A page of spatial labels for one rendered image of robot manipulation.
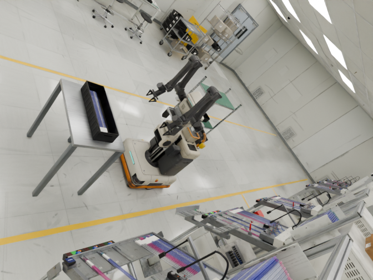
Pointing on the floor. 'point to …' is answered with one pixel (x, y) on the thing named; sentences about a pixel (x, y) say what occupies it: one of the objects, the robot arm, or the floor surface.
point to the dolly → (173, 24)
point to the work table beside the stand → (75, 133)
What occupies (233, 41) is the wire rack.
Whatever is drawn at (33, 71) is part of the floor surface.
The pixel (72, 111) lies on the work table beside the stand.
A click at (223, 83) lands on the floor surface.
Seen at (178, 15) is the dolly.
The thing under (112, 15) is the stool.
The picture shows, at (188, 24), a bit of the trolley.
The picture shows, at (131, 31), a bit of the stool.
